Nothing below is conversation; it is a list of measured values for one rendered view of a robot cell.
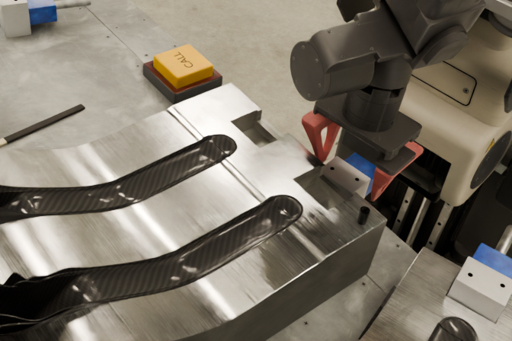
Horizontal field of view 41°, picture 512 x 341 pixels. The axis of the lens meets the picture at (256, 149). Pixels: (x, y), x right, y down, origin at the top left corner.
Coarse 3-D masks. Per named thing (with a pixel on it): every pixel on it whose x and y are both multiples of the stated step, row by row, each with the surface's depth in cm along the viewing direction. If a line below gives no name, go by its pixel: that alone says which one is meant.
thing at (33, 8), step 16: (0, 0) 96; (16, 0) 97; (32, 0) 99; (48, 0) 100; (64, 0) 102; (80, 0) 102; (0, 16) 98; (16, 16) 97; (32, 16) 98; (48, 16) 100; (16, 32) 99
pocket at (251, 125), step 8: (256, 112) 79; (232, 120) 77; (240, 120) 78; (248, 120) 79; (256, 120) 80; (240, 128) 79; (248, 128) 80; (256, 128) 81; (264, 128) 79; (248, 136) 80; (256, 136) 80; (264, 136) 80; (272, 136) 79; (256, 144) 79; (264, 144) 79
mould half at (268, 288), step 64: (128, 128) 75; (192, 128) 76; (192, 192) 69; (256, 192) 70; (0, 256) 55; (64, 256) 56; (128, 256) 61; (256, 256) 64; (320, 256) 64; (64, 320) 51; (128, 320) 53; (192, 320) 57; (256, 320) 63
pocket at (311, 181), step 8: (320, 168) 74; (304, 176) 73; (312, 176) 74; (320, 176) 74; (304, 184) 74; (312, 184) 75; (320, 184) 75; (328, 184) 74; (312, 192) 74; (320, 192) 74; (328, 192) 74; (336, 192) 73; (320, 200) 73; (328, 200) 74; (336, 200) 73; (344, 200) 72; (328, 208) 73
